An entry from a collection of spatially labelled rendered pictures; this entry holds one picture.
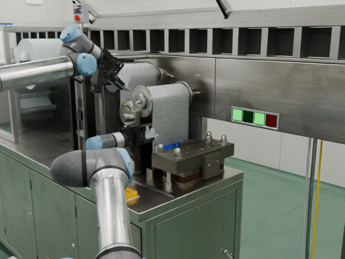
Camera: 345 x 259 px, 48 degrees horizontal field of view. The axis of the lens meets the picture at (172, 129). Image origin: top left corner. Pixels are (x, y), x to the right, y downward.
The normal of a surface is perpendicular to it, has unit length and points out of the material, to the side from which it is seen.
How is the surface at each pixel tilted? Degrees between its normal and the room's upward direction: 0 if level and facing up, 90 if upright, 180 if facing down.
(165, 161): 90
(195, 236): 90
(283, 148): 90
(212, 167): 90
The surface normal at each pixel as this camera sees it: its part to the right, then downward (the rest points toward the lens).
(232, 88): -0.72, 0.16
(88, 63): 0.70, 0.17
